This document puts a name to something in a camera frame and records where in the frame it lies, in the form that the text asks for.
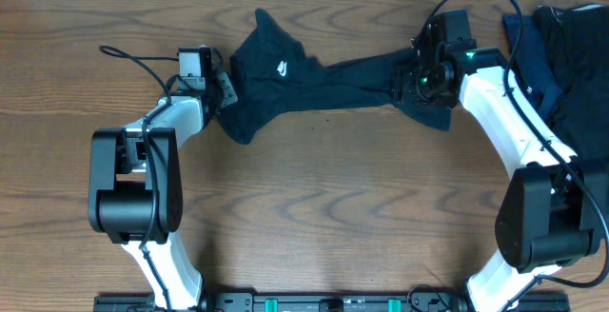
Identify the black nike t-shirt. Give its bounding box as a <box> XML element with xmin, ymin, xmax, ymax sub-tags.
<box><xmin>217</xmin><ymin>9</ymin><xmax>451</xmax><ymax>145</ymax></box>

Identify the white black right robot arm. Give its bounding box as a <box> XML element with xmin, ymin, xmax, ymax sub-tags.
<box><xmin>391</xmin><ymin>49</ymin><xmax>608</xmax><ymax>311</ymax></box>

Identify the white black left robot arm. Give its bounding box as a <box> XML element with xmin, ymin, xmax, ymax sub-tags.
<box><xmin>88</xmin><ymin>72</ymin><xmax>238</xmax><ymax>311</ymax></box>

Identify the navy blue garment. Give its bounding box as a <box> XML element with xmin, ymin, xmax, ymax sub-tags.
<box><xmin>514</xmin><ymin>15</ymin><xmax>563</xmax><ymax>122</ymax></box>

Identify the black garment pile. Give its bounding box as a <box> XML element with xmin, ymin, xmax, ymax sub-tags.
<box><xmin>533</xmin><ymin>5</ymin><xmax>608</xmax><ymax>160</ymax></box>

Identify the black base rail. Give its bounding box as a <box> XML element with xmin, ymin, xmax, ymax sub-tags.
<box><xmin>93</xmin><ymin>291</ymin><xmax>571</xmax><ymax>312</ymax></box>

